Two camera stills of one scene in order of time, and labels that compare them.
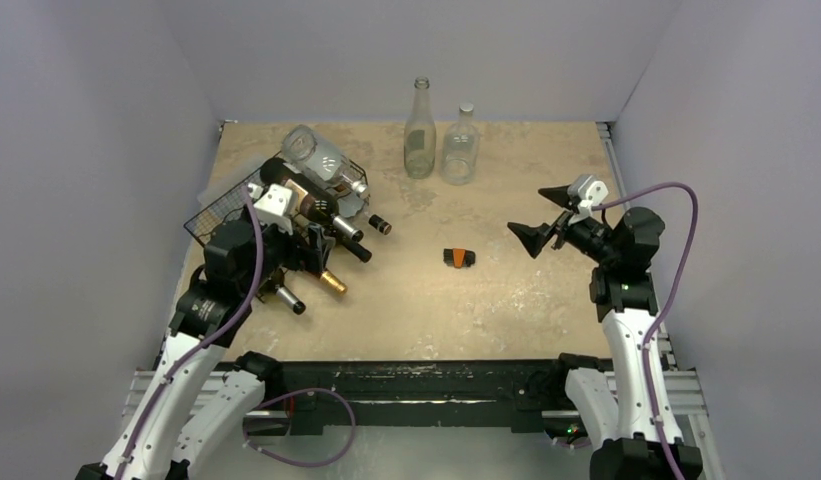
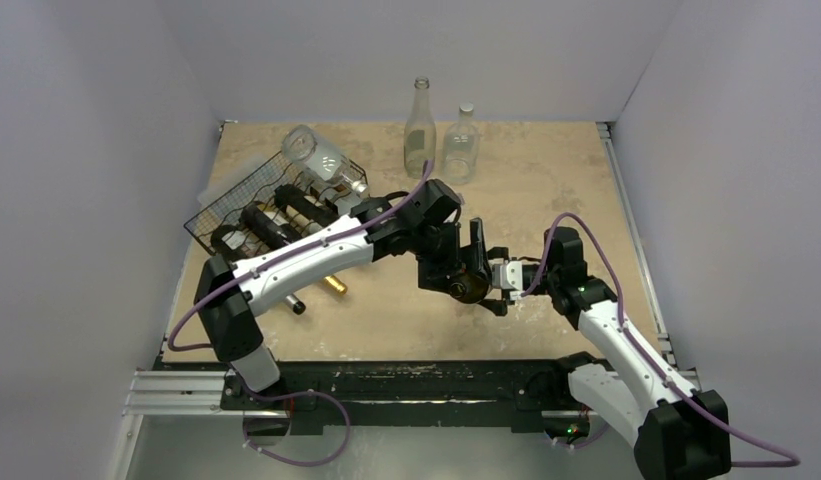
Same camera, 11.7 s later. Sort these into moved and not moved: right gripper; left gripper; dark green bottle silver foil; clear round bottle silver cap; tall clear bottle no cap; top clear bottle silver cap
Moved: dark green bottle silver foil; left gripper; right gripper
Not moved: top clear bottle silver cap; clear round bottle silver cap; tall clear bottle no cap
